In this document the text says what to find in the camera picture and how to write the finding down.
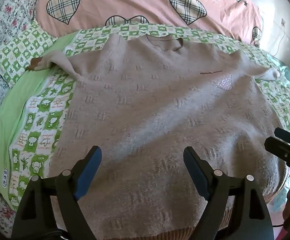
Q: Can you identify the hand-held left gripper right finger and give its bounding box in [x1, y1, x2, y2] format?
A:
[183, 146, 276, 240]

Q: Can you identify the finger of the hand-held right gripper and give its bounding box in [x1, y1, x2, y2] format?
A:
[264, 137, 290, 162]
[274, 127, 290, 143]

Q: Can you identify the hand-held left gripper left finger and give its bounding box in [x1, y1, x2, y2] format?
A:
[12, 145, 103, 240]

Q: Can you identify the beige knitted sweater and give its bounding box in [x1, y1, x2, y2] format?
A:
[26, 34, 290, 240]

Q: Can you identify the green checkered blanket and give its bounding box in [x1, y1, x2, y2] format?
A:
[0, 21, 290, 213]

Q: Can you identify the floral bedsheet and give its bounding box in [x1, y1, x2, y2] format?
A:
[0, 0, 49, 232]

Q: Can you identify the pink heart print duvet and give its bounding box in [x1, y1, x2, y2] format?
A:
[35, 0, 265, 48]

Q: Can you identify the white cable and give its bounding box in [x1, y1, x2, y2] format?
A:
[270, 26, 290, 60]

